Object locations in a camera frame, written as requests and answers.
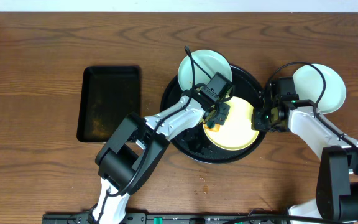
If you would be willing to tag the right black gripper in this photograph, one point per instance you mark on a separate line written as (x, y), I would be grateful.
(258, 119)

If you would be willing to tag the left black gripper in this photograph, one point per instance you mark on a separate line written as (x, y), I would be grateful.
(217, 114)

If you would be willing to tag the green and yellow sponge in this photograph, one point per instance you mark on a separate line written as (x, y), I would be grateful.
(211, 126)

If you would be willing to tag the yellow plate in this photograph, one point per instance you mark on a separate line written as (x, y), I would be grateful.
(236, 133)

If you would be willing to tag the light blue plate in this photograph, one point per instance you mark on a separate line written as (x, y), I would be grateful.
(309, 84)
(210, 61)

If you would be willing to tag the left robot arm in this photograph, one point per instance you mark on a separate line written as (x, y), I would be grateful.
(131, 154)

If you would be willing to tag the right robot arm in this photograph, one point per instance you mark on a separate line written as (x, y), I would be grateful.
(337, 186)

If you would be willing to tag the round black tray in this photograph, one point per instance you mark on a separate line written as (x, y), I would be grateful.
(195, 143)

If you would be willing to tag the black rectangular tray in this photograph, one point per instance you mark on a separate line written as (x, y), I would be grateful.
(108, 95)

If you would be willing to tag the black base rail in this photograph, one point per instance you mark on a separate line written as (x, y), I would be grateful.
(137, 218)

